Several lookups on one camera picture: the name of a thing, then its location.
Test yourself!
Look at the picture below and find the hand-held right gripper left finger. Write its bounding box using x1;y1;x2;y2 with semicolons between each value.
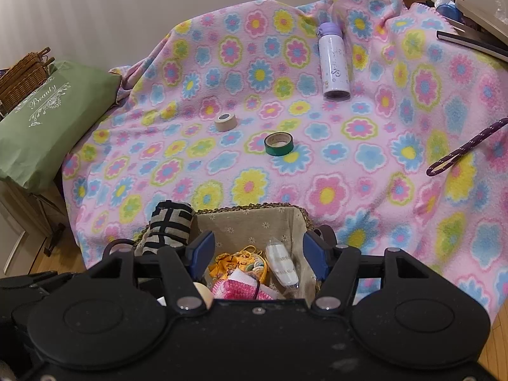
85;231;217;314

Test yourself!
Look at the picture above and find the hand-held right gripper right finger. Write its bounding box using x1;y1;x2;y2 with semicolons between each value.
302;231;440;313

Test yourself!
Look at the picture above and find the orange cloth pouch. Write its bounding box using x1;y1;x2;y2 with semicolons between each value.
207;245;271;283

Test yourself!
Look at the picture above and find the white plastic packet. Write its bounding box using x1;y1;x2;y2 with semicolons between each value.
264;240;300;289

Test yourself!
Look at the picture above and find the cream ball green toy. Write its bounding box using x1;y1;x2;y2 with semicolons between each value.
193;281;214;309

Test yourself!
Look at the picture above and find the black white patterned cloth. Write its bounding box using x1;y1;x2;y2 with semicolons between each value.
140;201;196;255

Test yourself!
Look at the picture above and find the lined woven basket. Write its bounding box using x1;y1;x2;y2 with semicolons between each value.
102;204;339;306

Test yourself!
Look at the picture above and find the dark folding stand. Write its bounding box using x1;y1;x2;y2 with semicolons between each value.
0;180;67;257

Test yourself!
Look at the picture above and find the pink floral fleece blanket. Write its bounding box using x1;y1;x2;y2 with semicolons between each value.
61;0;508;326

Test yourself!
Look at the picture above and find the green tape roll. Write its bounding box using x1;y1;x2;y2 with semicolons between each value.
264;131;295;157

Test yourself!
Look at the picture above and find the beige tape roll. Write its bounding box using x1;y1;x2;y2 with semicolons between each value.
214;112;238;133

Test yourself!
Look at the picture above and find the green embroidered pillow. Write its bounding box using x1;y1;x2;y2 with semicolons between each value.
0;60;122;192

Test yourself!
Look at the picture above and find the purple white bottle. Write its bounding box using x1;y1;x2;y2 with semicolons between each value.
316;22;351;101

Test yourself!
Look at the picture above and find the brown wicker basket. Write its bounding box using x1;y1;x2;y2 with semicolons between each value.
0;47;55;117

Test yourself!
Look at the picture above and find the dark flat book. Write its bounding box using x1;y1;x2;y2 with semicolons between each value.
437;30;508;63

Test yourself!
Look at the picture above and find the blue container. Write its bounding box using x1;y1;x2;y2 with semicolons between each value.
434;3;464;23

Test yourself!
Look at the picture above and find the grey flat book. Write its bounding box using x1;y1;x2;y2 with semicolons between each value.
453;0;508;44

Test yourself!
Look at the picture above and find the purple dotted cord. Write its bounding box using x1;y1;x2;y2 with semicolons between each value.
426;117;508;177

